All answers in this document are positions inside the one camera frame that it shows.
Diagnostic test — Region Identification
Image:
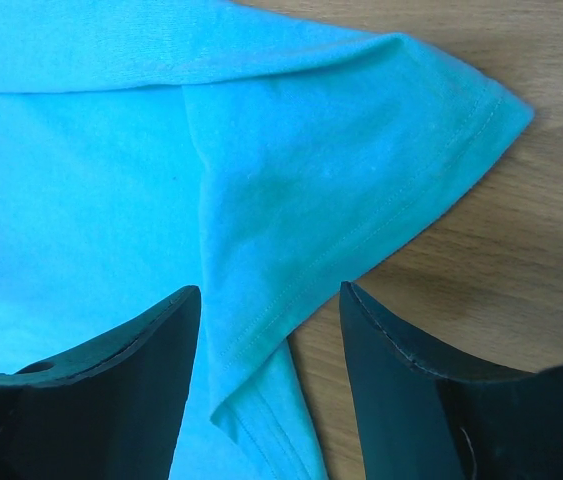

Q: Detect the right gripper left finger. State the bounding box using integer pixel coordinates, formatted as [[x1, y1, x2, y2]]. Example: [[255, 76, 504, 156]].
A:
[[0, 286, 201, 480]]

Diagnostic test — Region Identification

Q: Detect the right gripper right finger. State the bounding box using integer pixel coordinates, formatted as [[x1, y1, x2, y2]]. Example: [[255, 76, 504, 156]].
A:
[[339, 282, 563, 479]]

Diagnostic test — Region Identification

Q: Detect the turquoise t-shirt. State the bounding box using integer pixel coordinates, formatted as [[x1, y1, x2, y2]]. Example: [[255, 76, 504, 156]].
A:
[[0, 1, 534, 479]]

